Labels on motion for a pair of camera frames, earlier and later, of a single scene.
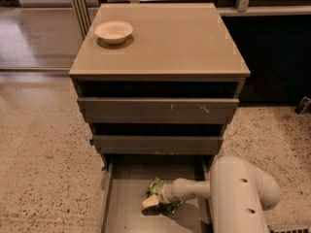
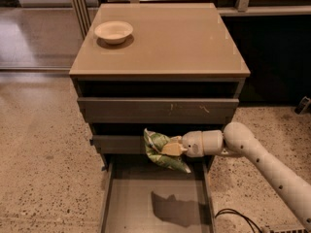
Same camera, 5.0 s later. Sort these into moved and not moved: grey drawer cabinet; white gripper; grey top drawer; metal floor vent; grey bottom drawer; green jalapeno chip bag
Moved: white gripper; green jalapeno chip bag
Not moved: grey top drawer; grey bottom drawer; grey drawer cabinet; metal floor vent
